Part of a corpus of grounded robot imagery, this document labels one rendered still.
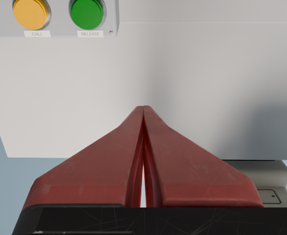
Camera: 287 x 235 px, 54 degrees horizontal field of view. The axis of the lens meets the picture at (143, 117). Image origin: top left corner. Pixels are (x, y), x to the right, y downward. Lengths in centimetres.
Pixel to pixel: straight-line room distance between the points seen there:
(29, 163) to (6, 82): 143
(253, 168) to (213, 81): 36
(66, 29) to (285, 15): 35
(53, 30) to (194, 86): 27
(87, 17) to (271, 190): 67
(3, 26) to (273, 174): 71
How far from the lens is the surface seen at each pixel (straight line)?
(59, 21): 40
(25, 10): 40
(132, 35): 50
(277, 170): 86
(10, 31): 43
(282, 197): 85
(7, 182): 218
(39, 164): 198
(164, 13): 49
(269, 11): 53
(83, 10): 38
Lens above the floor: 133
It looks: 55 degrees down
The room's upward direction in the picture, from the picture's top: 180 degrees clockwise
